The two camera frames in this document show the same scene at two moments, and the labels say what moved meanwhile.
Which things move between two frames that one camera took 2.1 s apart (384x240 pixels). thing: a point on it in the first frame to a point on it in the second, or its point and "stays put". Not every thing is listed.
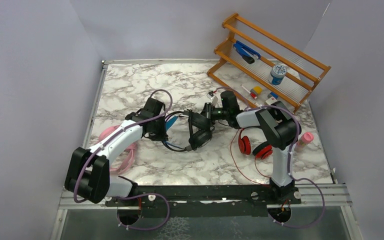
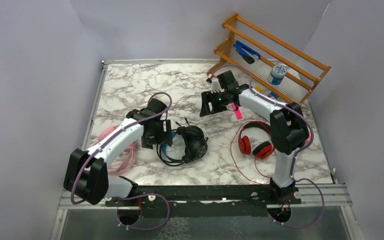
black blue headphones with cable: [201, 129] to [195, 144]
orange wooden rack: [263, 70] stays put
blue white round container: [277, 74] stays put
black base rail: [205, 201] stays put
